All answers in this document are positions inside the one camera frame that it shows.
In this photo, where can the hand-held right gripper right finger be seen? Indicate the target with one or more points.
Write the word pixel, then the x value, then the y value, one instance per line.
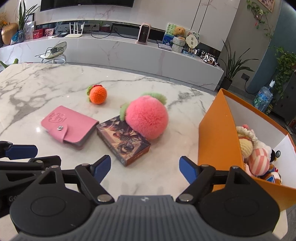
pixel 188 169

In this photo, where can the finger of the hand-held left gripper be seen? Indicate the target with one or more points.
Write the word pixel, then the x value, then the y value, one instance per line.
pixel 20 168
pixel 22 151

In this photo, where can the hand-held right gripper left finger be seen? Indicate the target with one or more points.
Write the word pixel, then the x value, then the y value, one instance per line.
pixel 101 168

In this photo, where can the illustrated card box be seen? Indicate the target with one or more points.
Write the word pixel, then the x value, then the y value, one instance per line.
pixel 124 143

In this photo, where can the orange cardboard box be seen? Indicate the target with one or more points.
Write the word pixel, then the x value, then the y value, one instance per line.
pixel 217 143

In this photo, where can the pink card holder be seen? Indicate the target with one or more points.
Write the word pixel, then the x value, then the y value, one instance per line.
pixel 64 125

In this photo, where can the crochet bunny doll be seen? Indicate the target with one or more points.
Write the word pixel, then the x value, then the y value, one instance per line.
pixel 245 143

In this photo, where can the pink fluffy peach plush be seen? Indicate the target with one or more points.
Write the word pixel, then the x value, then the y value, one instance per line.
pixel 146 117

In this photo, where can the pink checkered plush toy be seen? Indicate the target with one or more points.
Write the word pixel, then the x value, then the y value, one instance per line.
pixel 257 163

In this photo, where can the orange crochet fruit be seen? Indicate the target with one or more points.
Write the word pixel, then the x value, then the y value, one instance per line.
pixel 98 95

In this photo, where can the blue sailor plush toy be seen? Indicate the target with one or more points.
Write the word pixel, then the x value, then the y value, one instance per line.
pixel 276 175

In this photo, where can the blue paper tag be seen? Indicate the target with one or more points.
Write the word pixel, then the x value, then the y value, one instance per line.
pixel 269 179

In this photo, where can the green bird ornament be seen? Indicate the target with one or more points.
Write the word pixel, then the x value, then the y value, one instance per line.
pixel 5 64

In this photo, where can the long-leaf potted plant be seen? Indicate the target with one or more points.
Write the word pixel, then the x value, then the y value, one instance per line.
pixel 227 82

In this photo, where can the white round stool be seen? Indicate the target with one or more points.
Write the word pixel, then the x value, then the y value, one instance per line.
pixel 54 54

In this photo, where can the water bottle with pump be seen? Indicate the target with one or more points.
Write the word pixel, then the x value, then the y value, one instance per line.
pixel 262 98

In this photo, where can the black and white cow toy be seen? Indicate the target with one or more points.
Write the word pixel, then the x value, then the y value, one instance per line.
pixel 209 59

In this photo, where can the marble television console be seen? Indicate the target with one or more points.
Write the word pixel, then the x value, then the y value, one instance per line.
pixel 129 55

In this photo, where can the red gift box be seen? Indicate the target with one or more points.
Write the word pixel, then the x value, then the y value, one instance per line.
pixel 38 34

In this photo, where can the brown gourd vase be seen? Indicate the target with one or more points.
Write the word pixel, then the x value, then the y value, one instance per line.
pixel 9 33

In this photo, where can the pink gift box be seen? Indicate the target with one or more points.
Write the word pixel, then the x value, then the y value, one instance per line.
pixel 49 32

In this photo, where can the grey laptop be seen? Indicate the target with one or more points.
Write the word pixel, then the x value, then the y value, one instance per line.
pixel 164 46

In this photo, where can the round paper fan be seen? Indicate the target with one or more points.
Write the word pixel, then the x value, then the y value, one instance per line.
pixel 195 34
pixel 191 42

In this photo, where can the white router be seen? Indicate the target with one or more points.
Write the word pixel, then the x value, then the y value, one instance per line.
pixel 74 34

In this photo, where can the tall leaf plant in vase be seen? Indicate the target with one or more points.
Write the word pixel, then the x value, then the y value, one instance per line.
pixel 22 20

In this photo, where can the dried flower bunch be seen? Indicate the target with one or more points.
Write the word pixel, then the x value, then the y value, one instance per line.
pixel 2 20

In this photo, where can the green landscape painting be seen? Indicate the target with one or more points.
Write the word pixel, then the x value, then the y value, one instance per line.
pixel 167 34

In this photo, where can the brown teddy bear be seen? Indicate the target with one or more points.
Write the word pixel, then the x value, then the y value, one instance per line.
pixel 179 32

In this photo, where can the white space heater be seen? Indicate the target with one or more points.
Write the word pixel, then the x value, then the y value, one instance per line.
pixel 143 33

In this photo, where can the trailing pothos plant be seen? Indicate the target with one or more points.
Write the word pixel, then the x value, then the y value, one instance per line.
pixel 285 64

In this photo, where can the climbing vine plant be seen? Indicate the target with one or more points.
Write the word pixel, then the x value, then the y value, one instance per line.
pixel 257 11

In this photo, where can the wall power outlet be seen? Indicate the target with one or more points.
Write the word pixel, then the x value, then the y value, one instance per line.
pixel 245 76

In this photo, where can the photo frame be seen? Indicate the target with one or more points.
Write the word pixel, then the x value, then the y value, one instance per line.
pixel 29 22

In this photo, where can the wall television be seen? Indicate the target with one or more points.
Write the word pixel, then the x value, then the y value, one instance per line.
pixel 87 3

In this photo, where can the framed wall picture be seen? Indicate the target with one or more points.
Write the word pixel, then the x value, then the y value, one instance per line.
pixel 267 4

